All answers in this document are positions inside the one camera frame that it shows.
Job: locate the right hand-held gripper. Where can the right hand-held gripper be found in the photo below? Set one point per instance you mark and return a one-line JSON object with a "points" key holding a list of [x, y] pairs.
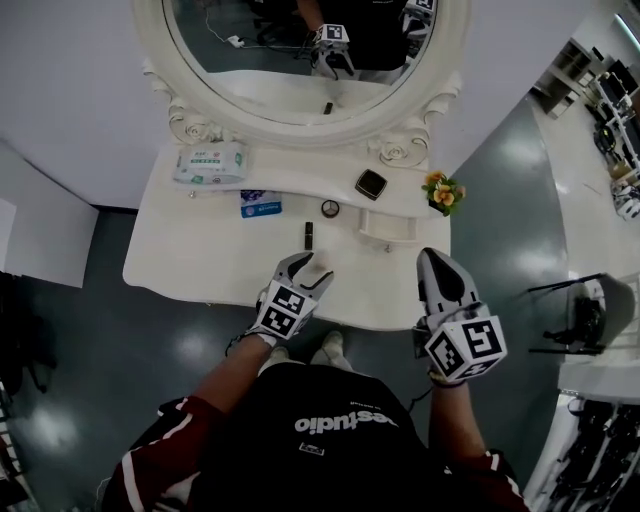
{"points": [[462, 342]]}

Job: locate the white wet wipes pack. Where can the white wet wipes pack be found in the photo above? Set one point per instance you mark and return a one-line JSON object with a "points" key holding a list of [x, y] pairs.
{"points": [[210, 164]]}

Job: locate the blue tissue packet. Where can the blue tissue packet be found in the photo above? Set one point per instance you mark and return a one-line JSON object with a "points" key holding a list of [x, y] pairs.
{"points": [[260, 204]]}

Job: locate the white box cabinet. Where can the white box cabinet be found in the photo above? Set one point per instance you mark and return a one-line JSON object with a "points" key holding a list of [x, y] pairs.
{"points": [[35, 220]]}

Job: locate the white open shelf unit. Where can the white open shelf unit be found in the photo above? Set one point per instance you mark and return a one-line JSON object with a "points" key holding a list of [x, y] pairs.
{"points": [[567, 77]]}

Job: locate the black lipstick makeup tube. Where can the black lipstick makeup tube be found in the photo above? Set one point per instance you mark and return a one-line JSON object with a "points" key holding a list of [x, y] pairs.
{"points": [[308, 236]]}

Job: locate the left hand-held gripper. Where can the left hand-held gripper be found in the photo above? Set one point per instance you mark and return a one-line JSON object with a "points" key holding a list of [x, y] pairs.
{"points": [[285, 309]]}

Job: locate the person's shoe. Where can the person's shoe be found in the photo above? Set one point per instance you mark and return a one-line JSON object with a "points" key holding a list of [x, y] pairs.
{"points": [[332, 347], [279, 356]]}

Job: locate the black equipment pile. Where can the black equipment pile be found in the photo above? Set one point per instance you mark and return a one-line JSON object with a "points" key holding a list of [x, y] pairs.
{"points": [[595, 450]]}

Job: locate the person's left forearm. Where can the person's left forearm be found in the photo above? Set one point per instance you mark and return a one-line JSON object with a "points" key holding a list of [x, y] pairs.
{"points": [[235, 372]]}

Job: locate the office desks with monitors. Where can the office desks with monitors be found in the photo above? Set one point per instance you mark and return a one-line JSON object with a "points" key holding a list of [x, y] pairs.
{"points": [[617, 115]]}

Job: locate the white vanity table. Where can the white vanity table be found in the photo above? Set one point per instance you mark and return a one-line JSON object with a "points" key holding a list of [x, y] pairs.
{"points": [[210, 250]]}

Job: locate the black frame chair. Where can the black frame chair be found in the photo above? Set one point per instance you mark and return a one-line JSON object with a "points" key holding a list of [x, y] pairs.
{"points": [[580, 315]]}

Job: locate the oval white framed mirror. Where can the oval white framed mirror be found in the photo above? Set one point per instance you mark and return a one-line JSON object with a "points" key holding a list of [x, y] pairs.
{"points": [[320, 60]]}

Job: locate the square black makeup compact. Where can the square black makeup compact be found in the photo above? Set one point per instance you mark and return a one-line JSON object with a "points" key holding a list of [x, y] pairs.
{"points": [[371, 185]]}

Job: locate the orange flower pot plant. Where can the orange flower pot plant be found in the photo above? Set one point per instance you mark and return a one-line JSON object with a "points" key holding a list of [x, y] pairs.
{"points": [[444, 192]]}

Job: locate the person's left shoe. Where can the person's left shoe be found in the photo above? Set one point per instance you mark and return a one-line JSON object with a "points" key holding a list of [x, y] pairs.
{"points": [[279, 356]]}

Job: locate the person's right shoe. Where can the person's right shoe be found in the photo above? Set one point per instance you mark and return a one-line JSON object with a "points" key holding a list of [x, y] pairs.
{"points": [[332, 347]]}

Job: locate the person's right forearm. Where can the person's right forearm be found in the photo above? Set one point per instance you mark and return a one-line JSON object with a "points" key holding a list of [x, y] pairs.
{"points": [[457, 420]]}

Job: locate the person's black red shirt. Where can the person's black red shirt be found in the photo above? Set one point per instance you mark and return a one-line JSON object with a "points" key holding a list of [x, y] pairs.
{"points": [[310, 450]]}

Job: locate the round makeup compact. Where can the round makeup compact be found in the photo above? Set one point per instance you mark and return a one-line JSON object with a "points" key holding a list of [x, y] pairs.
{"points": [[330, 208]]}

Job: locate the white vanity drawer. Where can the white vanity drawer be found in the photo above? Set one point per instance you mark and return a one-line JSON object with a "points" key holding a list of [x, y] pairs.
{"points": [[388, 227]]}

